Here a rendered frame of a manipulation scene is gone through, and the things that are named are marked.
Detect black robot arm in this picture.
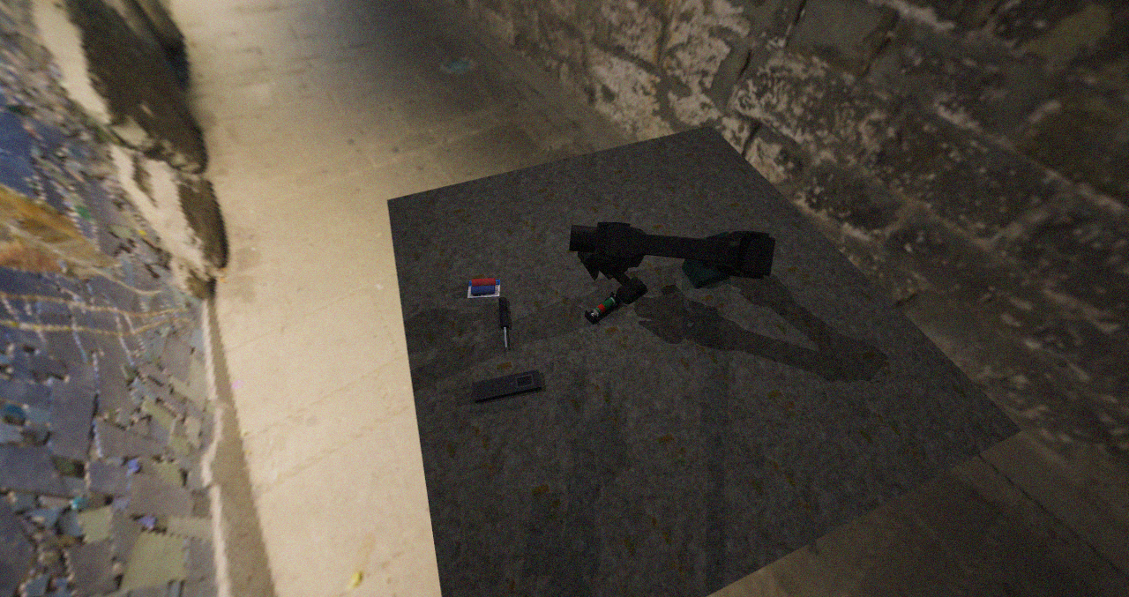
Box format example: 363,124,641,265
569,222,774,279

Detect green battery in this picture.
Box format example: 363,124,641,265
594,296,618,315

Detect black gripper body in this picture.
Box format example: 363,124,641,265
578,251,647,304

